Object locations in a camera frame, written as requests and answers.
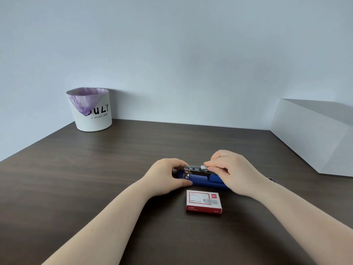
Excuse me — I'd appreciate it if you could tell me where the purple bin liner bag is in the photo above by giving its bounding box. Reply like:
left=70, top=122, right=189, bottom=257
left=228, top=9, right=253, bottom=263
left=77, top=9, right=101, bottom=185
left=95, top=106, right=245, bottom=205
left=67, top=88, right=109, bottom=118

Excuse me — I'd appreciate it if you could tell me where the person's left hand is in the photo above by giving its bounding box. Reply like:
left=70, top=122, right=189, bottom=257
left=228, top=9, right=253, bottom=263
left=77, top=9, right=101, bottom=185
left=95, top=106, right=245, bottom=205
left=143, top=158, right=193, bottom=197

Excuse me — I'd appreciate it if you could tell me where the blue stapler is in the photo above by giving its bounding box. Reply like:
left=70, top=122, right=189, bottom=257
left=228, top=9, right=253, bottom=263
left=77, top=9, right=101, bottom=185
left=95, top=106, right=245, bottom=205
left=172, top=164, right=274, bottom=191

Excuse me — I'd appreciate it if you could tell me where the white cardboard box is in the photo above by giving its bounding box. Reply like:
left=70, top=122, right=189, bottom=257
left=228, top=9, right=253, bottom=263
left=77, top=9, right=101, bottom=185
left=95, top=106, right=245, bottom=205
left=270, top=98, right=353, bottom=177

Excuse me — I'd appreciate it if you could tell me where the red and white staple box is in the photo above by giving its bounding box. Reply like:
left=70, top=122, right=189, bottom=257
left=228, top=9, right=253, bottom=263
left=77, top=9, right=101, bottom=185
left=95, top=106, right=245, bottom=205
left=186, top=190, right=223, bottom=217

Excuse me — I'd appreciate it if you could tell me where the person's left forearm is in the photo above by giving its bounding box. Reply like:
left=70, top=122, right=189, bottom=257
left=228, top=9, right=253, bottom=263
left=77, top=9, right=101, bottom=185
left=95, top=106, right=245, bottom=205
left=41, top=178, right=164, bottom=265

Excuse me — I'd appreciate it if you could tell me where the person's right forearm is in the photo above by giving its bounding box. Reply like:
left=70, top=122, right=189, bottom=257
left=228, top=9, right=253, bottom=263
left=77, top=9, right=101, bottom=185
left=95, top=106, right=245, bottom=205
left=248, top=177, right=353, bottom=265

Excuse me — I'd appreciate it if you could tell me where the white round waste bin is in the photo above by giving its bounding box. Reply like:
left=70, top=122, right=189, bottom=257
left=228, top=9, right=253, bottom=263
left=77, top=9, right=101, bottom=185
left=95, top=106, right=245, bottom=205
left=66, top=88, right=113, bottom=132

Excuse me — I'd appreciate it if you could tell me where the person's right hand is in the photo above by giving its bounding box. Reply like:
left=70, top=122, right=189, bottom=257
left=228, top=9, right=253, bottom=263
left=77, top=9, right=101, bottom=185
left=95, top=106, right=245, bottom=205
left=204, top=150, right=267, bottom=198

